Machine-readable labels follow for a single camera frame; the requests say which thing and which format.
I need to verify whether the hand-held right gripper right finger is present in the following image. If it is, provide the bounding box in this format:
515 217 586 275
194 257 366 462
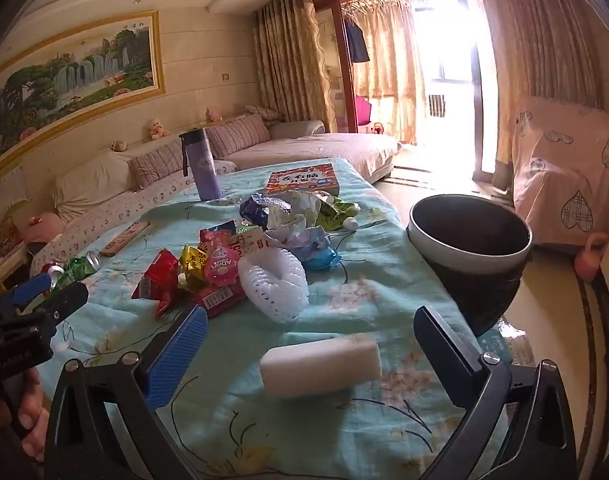
413 305 580 480

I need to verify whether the pink snack packet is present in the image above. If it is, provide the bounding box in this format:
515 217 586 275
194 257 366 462
200 237 245 288

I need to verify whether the yellow snack packet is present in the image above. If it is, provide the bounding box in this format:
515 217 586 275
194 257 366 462
178 244 210 291

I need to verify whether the white foam fruit net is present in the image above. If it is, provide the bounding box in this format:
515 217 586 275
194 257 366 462
237 250 310 322

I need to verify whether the red and teal packet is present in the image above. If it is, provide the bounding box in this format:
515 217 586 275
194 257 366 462
199 221 238 248

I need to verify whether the purple water bottle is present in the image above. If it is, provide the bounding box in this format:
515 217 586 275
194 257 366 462
179 127 224 202

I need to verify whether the colourful book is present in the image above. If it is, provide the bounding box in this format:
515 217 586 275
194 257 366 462
263 162 341 197

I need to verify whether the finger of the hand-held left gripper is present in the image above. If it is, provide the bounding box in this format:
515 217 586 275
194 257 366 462
0 276 54 311
32 282 90 322

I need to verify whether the white tissue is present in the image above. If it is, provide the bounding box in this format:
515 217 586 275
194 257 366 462
267 194 325 236

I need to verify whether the wooden ruler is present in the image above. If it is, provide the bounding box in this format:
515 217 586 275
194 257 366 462
100 220 151 257

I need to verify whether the blue plastic cup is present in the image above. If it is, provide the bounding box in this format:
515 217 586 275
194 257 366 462
302 247 342 272

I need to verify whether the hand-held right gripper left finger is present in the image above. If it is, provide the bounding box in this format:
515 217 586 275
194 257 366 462
44 305 210 480

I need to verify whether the small striped pillow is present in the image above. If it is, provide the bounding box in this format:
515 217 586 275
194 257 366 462
244 105 285 122

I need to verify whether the pink heart-print furniture cover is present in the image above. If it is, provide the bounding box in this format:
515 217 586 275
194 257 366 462
507 96 609 247

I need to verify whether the large striped pillow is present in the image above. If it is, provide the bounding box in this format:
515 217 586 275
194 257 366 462
128 142 186 188
204 114 271 160

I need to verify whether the beige sofa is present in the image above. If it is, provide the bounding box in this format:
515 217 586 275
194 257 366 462
14 119 401 271

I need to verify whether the white pillow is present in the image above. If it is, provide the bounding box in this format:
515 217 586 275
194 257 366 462
52 150 138 223

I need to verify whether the person's left hand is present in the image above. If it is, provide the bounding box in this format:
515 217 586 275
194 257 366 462
12 367 52 463

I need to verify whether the white and red carton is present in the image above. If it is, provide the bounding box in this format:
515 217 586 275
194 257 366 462
234 225 268 261

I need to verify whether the pink watering can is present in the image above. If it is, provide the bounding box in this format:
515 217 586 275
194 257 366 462
574 232 609 283

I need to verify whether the sheer balcony curtain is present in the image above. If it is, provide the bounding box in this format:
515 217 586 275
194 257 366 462
341 0 430 143

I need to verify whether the framed landscape painting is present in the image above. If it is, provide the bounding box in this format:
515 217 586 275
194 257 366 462
0 10 166 176

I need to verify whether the beige patterned curtain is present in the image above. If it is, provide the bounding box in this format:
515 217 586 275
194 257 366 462
254 0 335 133
477 0 605 206

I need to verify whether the floral teal tablecloth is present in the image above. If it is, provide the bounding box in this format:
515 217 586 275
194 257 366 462
34 157 515 480

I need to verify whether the red snack packet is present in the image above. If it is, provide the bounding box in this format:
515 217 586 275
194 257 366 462
132 249 180 321

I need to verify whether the white foam block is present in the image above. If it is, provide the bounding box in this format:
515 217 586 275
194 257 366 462
260 334 382 399

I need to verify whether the blue crumpled wrapper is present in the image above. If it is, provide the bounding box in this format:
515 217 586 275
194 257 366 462
239 194 285 228

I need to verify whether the red drink can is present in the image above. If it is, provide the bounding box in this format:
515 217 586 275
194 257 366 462
40 262 65 291

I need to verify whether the green drink can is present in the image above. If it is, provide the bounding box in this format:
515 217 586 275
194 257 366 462
59 251 102 286

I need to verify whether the black trash bin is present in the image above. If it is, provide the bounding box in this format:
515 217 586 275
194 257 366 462
408 194 533 337

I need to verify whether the green snack wrapper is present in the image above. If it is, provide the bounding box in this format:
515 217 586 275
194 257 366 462
314 195 362 231

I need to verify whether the pink plush cushion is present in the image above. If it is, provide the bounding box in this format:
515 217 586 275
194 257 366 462
24 212 65 247

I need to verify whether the dark hanging garment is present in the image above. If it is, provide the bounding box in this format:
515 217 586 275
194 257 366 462
345 22 369 63

